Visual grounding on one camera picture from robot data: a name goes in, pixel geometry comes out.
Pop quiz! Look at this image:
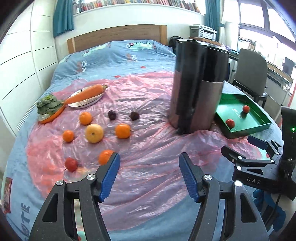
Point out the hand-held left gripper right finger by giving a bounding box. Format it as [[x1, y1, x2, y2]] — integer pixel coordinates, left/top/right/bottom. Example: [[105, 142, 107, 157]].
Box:
[[179, 152, 271, 241]]

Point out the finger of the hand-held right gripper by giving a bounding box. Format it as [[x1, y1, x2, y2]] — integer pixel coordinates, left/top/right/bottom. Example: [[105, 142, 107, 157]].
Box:
[[221, 146, 279, 172], [247, 136, 284, 161]]

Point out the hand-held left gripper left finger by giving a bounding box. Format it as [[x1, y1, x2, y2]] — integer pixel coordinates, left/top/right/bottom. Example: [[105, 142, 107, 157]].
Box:
[[28, 152, 121, 241]]

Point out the orange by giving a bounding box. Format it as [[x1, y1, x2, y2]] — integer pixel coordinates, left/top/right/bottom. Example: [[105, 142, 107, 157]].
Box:
[[115, 123, 132, 139], [63, 130, 75, 143], [98, 150, 115, 165], [79, 112, 93, 126]]

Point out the green tray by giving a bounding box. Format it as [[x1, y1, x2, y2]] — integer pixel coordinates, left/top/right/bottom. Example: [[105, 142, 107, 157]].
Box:
[[214, 93, 272, 139]]

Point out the yellow apple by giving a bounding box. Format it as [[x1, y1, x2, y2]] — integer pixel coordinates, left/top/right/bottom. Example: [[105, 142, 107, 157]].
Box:
[[85, 124, 104, 143]]

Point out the pink plastic sheet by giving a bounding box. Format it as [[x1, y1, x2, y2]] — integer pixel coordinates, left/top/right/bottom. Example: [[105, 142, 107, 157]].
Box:
[[26, 72, 262, 232]]

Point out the black silver electric kettle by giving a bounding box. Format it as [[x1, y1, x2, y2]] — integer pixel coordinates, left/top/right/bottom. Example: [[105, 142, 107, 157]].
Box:
[[168, 39, 230, 135]]

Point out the desk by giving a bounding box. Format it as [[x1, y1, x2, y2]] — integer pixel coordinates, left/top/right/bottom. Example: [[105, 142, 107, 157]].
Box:
[[229, 50, 295, 90]]

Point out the grey chair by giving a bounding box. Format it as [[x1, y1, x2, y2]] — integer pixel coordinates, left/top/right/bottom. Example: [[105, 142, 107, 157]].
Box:
[[232, 48, 269, 107]]

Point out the white oval plate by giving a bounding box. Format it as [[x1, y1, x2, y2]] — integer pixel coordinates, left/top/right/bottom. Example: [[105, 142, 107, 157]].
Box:
[[68, 88, 104, 109]]

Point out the black monitor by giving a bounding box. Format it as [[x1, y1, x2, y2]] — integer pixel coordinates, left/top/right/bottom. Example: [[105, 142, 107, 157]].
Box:
[[283, 57, 295, 75]]

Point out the orange plate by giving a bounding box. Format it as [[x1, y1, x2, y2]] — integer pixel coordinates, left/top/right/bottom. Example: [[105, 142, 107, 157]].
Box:
[[38, 100, 66, 124]]

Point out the carrot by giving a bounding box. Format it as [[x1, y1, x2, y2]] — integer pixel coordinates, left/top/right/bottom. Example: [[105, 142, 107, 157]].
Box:
[[65, 84, 109, 106]]

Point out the green leafy vegetable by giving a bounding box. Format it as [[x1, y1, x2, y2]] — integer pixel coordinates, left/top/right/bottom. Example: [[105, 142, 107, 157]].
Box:
[[36, 94, 65, 115]]

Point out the blue printed bedsheet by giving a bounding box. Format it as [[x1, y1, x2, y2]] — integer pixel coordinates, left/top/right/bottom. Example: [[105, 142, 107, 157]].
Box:
[[0, 40, 285, 241]]

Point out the wooden drawer cabinet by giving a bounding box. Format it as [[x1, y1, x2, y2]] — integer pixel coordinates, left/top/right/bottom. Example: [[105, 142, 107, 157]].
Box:
[[188, 37, 223, 46]]

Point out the white printer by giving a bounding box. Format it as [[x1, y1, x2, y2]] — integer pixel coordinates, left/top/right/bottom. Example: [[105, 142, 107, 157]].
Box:
[[190, 24, 217, 41]]

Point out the black backpack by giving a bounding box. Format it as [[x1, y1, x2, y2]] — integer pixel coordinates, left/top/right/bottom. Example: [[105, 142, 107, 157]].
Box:
[[168, 36, 185, 53]]

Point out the teal curtain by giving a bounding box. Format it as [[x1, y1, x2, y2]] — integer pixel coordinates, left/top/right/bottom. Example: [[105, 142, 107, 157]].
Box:
[[53, 0, 75, 38], [205, 0, 222, 35]]

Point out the wooden headboard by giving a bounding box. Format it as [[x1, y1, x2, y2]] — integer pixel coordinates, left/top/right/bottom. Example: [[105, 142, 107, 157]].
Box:
[[67, 25, 167, 55]]

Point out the row of books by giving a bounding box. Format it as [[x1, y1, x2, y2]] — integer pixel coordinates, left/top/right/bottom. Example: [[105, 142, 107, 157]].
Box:
[[72, 0, 201, 15]]

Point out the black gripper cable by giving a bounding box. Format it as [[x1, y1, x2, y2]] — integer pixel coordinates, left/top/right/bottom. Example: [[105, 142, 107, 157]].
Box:
[[264, 193, 283, 232]]

